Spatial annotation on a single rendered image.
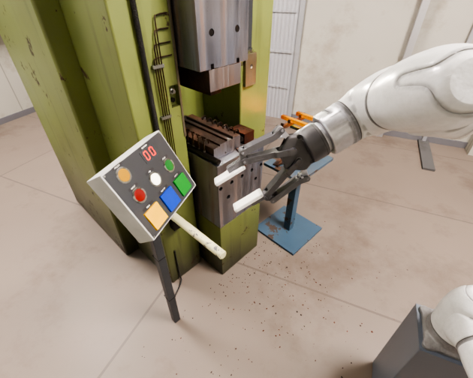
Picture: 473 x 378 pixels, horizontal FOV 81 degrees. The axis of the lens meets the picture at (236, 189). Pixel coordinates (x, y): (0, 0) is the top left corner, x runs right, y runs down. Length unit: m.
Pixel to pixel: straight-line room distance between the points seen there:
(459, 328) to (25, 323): 2.19
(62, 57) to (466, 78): 1.50
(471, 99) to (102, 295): 2.08
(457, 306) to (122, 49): 1.47
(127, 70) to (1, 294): 1.81
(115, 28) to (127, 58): 0.10
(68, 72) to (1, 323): 1.57
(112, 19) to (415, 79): 1.01
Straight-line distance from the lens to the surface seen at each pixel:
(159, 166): 1.09
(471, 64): 0.42
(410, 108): 0.43
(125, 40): 1.23
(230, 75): 1.38
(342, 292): 2.10
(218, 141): 1.49
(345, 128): 0.56
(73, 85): 1.64
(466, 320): 1.21
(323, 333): 1.92
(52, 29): 1.60
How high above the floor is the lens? 1.68
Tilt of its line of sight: 38 degrees down
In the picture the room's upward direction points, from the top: straight up
